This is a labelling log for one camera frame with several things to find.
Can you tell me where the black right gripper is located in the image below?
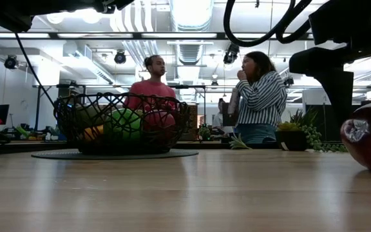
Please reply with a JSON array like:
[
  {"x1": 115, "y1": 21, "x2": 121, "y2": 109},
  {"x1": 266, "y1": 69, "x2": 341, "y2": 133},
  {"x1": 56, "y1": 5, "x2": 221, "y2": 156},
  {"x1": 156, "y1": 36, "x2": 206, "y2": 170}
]
[{"x1": 289, "y1": 0, "x2": 371, "y2": 130}]

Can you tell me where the bright red apple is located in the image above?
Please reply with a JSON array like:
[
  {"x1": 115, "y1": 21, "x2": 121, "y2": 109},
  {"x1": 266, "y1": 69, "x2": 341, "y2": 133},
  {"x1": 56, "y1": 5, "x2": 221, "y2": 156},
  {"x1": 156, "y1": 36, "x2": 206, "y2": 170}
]
[{"x1": 143, "y1": 109, "x2": 176, "y2": 133}]

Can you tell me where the green apple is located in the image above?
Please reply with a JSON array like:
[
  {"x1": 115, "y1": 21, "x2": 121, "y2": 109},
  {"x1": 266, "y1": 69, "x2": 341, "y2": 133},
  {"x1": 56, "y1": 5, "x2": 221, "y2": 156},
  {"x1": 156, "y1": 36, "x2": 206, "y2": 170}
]
[{"x1": 103, "y1": 108, "x2": 143, "y2": 142}]

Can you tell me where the orange mango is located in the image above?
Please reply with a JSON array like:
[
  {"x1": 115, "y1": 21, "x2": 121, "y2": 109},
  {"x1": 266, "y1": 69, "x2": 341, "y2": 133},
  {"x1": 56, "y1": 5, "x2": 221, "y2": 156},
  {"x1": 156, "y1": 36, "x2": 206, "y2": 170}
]
[{"x1": 82, "y1": 124, "x2": 104, "y2": 142}]

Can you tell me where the green avocado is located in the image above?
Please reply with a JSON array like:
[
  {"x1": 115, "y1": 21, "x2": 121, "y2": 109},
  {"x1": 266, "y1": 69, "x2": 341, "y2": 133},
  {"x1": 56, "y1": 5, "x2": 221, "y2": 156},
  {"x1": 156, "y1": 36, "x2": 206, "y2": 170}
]
[{"x1": 74, "y1": 104, "x2": 104, "y2": 126}]

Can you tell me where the black woven wire basket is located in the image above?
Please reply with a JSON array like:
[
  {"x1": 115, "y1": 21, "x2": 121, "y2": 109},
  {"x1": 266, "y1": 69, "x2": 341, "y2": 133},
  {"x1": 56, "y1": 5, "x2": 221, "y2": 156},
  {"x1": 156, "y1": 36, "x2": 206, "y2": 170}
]
[{"x1": 53, "y1": 92, "x2": 191, "y2": 155}]

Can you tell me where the person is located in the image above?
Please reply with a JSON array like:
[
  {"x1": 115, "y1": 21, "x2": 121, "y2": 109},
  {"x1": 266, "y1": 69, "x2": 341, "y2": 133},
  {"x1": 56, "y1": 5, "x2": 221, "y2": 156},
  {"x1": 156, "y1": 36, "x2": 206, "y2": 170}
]
[
  {"x1": 233, "y1": 50, "x2": 289, "y2": 144},
  {"x1": 213, "y1": 98, "x2": 234, "y2": 135},
  {"x1": 122, "y1": 54, "x2": 177, "y2": 110}
]

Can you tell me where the small green plant sprig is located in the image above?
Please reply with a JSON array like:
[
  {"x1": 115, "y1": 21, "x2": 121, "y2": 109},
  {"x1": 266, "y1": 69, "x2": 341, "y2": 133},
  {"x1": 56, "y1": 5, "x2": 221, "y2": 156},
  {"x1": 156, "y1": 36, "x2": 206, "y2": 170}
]
[{"x1": 229, "y1": 132, "x2": 252, "y2": 150}]

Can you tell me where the grey round woven placemat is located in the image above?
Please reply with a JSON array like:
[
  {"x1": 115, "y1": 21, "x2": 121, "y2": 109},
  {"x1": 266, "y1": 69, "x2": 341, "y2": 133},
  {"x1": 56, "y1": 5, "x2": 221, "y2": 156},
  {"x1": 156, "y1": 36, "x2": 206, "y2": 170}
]
[{"x1": 30, "y1": 148, "x2": 199, "y2": 161}]

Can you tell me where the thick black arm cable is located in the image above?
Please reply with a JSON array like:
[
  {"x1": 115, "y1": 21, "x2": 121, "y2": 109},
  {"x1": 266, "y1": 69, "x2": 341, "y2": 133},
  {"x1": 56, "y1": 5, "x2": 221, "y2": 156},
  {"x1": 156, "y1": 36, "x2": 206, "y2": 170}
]
[{"x1": 223, "y1": 0, "x2": 314, "y2": 48}]

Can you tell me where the black ceiling camera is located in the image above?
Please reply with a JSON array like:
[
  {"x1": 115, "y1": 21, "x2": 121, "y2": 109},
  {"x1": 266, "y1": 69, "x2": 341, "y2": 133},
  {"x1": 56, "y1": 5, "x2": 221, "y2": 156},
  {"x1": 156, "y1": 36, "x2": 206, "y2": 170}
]
[
  {"x1": 223, "y1": 43, "x2": 240, "y2": 65},
  {"x1": 113, "y1": 50, "x2": 128, "y2": 64},
  {"x1": 4, "y1": 54, "x2": 19, "y2": 70}
]

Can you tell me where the silver ceiling air duct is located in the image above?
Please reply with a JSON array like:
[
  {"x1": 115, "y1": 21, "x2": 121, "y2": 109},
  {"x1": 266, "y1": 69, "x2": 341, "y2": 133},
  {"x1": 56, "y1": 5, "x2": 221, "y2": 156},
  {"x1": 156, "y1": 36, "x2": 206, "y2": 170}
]
[{"x1": 169, "y1": 0, "x2": 215, "y2": 84}]

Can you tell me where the black aluminium table frame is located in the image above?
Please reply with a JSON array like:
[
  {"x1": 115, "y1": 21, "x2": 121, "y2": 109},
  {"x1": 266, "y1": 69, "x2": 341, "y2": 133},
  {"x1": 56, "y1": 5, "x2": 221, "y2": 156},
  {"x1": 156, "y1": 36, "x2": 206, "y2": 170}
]
[{"x1": 0, "y1": 140, "x2": 347, "y2": 155}]

